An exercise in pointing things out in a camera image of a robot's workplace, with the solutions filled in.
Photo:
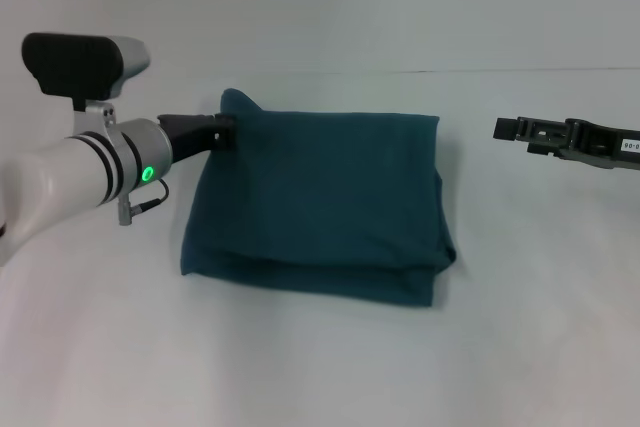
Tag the teal blue shirt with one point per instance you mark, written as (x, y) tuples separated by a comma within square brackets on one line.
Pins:
[(320, 207)]

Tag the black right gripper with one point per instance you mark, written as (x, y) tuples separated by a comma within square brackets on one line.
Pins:
[(605, 144)]

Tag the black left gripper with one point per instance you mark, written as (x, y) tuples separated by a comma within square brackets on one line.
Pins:
[(187, 134)]

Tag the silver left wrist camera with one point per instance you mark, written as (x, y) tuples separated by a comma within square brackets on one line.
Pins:
[(85, 72)]

